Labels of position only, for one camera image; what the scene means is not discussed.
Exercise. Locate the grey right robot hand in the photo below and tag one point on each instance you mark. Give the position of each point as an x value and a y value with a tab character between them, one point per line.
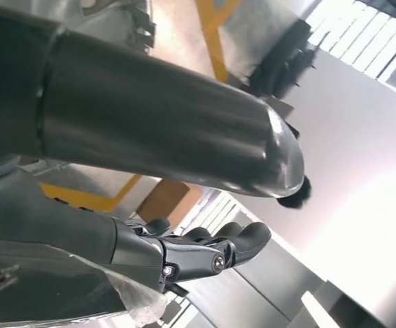
116	113

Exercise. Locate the black bag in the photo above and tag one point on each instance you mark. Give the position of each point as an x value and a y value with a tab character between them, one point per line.
280	59

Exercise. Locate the stainless steel workbench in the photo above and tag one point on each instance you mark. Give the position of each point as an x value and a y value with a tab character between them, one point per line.
177	40

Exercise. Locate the brown cardboard box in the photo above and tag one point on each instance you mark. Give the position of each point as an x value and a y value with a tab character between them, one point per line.
164	199

